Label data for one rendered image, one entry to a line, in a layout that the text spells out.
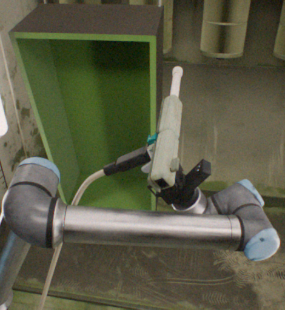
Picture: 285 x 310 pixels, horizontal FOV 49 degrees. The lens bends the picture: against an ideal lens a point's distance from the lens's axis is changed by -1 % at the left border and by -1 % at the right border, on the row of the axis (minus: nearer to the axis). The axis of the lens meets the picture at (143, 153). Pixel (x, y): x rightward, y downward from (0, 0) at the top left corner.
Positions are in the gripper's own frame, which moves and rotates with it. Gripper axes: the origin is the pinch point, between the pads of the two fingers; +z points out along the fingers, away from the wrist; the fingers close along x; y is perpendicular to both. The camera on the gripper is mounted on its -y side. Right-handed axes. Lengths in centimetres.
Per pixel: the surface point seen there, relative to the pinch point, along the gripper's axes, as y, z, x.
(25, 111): 145, -20, 126
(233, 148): 25, -145, 151
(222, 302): 44, -153, 25
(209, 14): 0, -40, 178
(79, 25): 33, 20, 69
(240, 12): -20, -48, 175
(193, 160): 59, -136, 142
